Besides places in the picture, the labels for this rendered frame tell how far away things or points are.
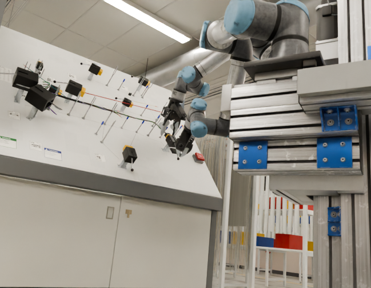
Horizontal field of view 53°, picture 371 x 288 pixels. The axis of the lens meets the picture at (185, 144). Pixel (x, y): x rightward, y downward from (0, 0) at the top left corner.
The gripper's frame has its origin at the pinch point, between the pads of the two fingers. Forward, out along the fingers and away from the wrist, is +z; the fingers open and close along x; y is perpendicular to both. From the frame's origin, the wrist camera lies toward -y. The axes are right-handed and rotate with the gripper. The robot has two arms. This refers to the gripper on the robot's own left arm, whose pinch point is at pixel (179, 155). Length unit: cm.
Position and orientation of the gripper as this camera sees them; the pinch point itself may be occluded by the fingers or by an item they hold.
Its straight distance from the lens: 194.9
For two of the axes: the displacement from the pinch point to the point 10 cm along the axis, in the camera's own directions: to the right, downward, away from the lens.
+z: -2.6, 7.0, 6.6
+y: 3.2, -5.9, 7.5
